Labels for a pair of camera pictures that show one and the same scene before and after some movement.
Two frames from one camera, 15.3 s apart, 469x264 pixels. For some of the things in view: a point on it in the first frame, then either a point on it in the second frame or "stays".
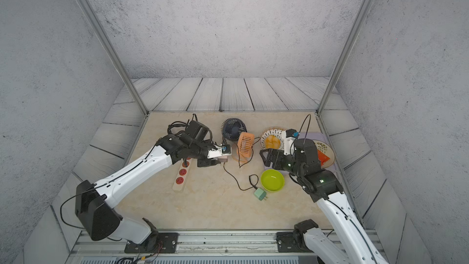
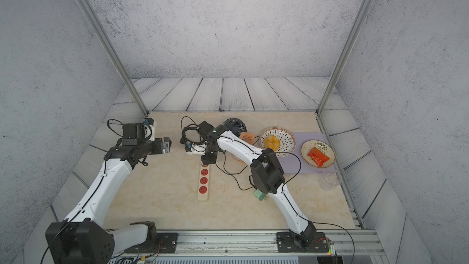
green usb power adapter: (260, 194) stays
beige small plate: (326, 150) stays
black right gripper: (279, 153) → (207, 161)
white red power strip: (179, 183) → (204, 183)
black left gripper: (209, 162) → (159, 149)
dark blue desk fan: (232, 128) stays
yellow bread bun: (272, 142) stays
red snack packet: (322, 157) stays
